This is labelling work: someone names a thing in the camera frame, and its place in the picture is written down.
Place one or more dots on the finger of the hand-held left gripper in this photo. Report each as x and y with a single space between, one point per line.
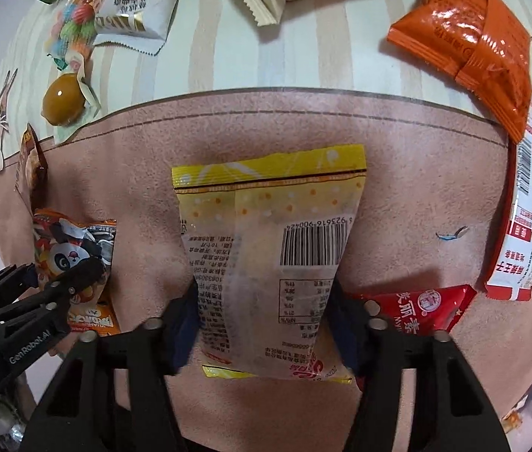
7 278
77 278

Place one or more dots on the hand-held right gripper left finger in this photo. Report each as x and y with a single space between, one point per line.
185 334

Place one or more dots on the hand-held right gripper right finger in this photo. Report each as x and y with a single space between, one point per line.
341 332

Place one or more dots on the panda print snack packet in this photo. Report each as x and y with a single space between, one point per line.
58 240

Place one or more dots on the red snack packet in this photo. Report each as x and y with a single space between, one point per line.
416 306

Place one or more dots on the yellow snack packet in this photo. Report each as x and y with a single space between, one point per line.
266 226

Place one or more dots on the packaged braised egg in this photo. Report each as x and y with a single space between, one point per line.
61 99

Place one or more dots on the brown snack packet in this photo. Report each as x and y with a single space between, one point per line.
28 169

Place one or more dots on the small wrapper scrap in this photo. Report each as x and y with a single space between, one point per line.
458 232

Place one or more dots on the pink blanket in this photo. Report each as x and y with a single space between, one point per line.
426 188

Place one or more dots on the long white red packet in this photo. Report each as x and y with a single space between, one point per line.
527 197

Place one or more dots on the colourful candy bag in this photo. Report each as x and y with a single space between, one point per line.
75 23

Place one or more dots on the striped dog print bedsheet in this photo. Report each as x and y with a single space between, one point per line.
331 56

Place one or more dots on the white cookie packet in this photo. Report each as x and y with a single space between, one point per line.
134 4

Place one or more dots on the orange snack packet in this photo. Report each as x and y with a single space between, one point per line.
473 33

